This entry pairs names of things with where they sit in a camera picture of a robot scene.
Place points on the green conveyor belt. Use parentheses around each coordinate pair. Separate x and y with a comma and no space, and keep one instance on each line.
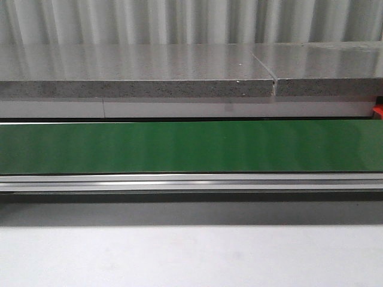
(192,147)

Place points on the grey stone slab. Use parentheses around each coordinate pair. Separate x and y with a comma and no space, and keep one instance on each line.
(241,71)

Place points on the red plastic part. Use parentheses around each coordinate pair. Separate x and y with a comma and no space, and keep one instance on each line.
(378,109)

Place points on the white curtain backdrop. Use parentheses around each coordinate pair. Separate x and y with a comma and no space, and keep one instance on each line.
(188,22)

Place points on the aluminium conveyor side rail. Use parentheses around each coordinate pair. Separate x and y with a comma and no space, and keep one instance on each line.
(192,183)

